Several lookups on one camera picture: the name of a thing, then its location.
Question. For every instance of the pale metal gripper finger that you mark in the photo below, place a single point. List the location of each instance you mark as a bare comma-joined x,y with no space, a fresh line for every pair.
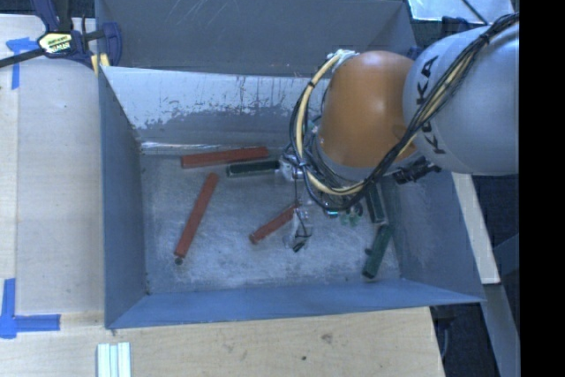
292,237
303,214

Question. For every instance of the red-brown flat block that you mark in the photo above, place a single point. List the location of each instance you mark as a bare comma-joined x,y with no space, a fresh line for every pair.
225,157
271,226
196,216

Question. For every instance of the grey metal bin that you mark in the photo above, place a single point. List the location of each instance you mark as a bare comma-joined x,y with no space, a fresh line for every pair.
247,273

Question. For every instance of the pale wood flat board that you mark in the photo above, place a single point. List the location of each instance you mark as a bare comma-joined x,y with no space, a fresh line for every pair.
57,190

